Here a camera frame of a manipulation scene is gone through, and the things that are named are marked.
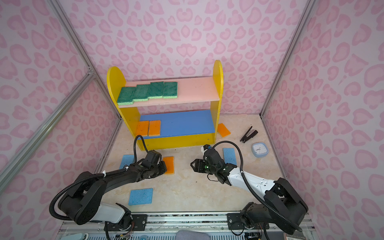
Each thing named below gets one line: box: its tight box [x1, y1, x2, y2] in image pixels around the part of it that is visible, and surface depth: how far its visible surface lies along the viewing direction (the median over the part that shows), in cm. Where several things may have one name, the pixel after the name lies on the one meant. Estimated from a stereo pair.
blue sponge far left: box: [119, 154, 135, 170], surface depth 96 cm
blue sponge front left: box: [128, 188, 154, 206], surface depth 82 cm
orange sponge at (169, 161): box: [163, 156, 175, 175], surface depth 94 cm
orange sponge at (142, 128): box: [136, 120, 149, 137], surface depth 95 cm
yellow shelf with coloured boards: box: [148, 60, 224, 149], surface depth 93 cm
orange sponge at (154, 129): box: [148, 120, 161, 137], surface depth 95 cm
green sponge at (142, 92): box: [133, 84, 151, 101], surface depth 75 cm
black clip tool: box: [240, 126, 259, 144], surface depth 106 cm
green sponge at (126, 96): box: [117, 87, 136, 106], surface depth 72 cm
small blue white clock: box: [252, 142, 269, 158], surface depth 98 cm
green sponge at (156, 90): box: [147, 81, 164, 99], surface depth 75 cm
